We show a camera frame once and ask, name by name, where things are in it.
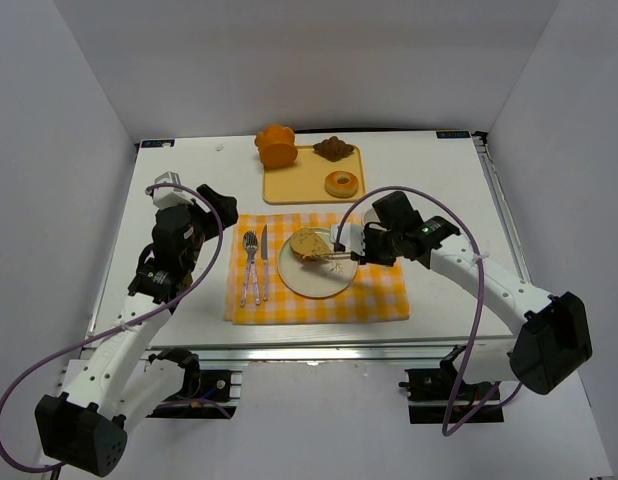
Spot silver fork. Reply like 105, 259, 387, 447
248, 231, 261, 305

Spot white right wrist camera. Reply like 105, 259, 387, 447
329, 223, 365, 256

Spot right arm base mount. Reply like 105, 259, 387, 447
398, 346, 504, 427

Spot white mug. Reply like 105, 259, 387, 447
363, 209, 379, 224

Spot pale green round plate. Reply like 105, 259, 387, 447
277, 227, 358, 299

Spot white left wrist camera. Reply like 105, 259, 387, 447
145, 171, 192, 210

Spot brown chocolate bread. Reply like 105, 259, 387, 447
313, 136, 355, 162

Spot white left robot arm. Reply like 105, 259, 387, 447
35, 184, 239, 477

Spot yellow checkered placemat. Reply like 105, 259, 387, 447
224, 213, 410, 325

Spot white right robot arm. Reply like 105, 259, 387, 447
349, 191, 593, 395

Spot sliced toast bread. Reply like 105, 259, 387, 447
288, 228, 332, 262

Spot metal serving tongs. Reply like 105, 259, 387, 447
300, 252, 359, 263

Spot silver table knife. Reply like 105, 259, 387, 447
261, 224, 269, 301

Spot orange bread loaf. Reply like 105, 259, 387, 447
254, 124, 298, 169

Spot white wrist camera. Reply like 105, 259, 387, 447
329, 223, 365, 256
145, 171, 192, 210

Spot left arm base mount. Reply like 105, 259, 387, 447
147, 348, 242, 420

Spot glazed donut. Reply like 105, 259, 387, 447
324, 170, 360, 198

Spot yellow serving tray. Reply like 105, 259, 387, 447
262, 145, 366, 205

